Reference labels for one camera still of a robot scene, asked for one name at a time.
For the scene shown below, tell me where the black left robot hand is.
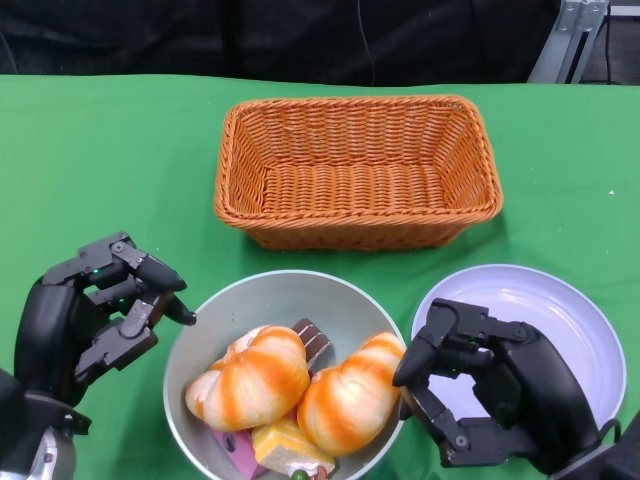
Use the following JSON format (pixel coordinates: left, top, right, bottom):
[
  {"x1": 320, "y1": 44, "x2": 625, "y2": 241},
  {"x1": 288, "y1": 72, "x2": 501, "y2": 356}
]
[{"x1": 13, "y1": 231, "x2": 197, "y2": 409}]

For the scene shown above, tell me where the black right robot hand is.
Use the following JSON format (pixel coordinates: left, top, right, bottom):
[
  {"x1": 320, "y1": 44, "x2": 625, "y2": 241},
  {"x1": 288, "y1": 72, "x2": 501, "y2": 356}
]
[{"x1": 392, "y1": 298, "x2": 604, "y2": 476}]

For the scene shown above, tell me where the orange striped bread roll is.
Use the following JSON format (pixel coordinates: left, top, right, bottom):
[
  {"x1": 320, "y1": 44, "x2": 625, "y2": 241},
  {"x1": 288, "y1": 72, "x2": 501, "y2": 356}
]
[
  {"x1": 184, "y1": 324, "x2": 311, "y2": 432},
  {"x1": 296, "y1": 331, "x2": 407, "y2": 457}
]

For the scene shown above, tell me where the pale green bowl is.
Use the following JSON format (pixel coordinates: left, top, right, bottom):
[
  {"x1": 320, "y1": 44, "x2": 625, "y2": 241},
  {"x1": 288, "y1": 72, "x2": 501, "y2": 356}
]
[{"x1": 163, "y1": 270, "x2": 407, "y2": 480}]

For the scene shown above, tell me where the lavender plate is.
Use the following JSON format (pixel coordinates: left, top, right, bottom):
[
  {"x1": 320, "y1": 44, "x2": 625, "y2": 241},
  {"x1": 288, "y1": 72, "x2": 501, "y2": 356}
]
[{"x1": 410, "y1": 263, "x2": 626, "y2": 436}]

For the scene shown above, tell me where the pink cake slice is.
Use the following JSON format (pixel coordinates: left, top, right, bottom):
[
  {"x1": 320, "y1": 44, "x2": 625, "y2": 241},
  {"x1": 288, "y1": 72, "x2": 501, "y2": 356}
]
[{"x1": 209, "y1": 424, "x2": 266, "y2": 480}]

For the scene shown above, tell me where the brown chocolate cake slice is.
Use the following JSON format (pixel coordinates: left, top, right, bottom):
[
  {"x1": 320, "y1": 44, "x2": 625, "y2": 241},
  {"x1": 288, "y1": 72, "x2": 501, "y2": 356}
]
[{"x1": 291, "y1": 318, "x2": 332, "y2": 374}]

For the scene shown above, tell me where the yellow cake slice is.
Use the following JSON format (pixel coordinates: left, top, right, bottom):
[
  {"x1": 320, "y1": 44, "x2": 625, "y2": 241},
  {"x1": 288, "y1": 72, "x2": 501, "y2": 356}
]
[{"x1": 251, "y1": 417, "x2": 337, "y2": 479}]

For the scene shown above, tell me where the orange wicker basket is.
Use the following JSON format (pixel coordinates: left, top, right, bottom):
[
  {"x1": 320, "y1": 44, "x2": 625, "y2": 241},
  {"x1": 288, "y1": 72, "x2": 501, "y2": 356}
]
[{"x1": 214, "y1": 94, "x2": 504, "y2": 250}]

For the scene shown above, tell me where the black backdrop curtain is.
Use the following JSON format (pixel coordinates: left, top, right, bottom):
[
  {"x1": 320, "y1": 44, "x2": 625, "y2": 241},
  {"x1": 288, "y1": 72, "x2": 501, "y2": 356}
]
[{"x1": 0, "y1": 0, "x2": 566, "y2": 85}]

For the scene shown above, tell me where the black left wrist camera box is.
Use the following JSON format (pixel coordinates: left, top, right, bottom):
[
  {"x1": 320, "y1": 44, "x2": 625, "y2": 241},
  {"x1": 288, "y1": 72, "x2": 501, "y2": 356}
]
[{"x1": 0, "y1": 368, "x2": 36, "y2": 476}]

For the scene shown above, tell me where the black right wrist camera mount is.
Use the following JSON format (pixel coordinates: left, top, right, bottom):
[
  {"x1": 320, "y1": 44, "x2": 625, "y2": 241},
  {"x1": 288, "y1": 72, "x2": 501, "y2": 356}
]
[{"x1": 599, "y1": 429, "x2": 640, "y2": 480}]

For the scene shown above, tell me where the grey aluminium frame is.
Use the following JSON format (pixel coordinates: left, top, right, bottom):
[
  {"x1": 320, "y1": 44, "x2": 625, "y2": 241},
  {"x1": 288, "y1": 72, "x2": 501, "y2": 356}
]
[{"x1": 527, "y1": 0, "x2": 609, "y2": 84}]

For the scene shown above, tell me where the black cable beside frame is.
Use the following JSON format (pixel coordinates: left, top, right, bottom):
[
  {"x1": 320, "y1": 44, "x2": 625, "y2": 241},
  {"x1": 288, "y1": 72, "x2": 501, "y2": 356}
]
[{"x1": 602, "y1": 14, "x2": 615, "y2": 84}]

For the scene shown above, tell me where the thin black hanging cable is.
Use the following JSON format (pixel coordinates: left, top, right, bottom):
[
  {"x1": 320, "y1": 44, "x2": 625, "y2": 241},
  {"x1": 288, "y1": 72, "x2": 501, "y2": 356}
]
[{"x1": 355, "y1": 0, "x2": 377, "y2": 84}]

